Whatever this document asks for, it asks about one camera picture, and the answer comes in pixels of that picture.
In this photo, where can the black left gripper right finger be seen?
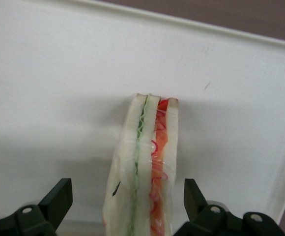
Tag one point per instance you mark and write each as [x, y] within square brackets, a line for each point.
[199, 211]

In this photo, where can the cream plastic serving tray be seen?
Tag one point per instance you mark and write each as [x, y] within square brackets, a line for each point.
[59, 73]

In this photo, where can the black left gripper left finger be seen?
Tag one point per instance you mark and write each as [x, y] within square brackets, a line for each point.
[51, 206]

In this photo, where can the triangular sandwich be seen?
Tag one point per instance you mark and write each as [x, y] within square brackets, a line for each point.
[142, 172]

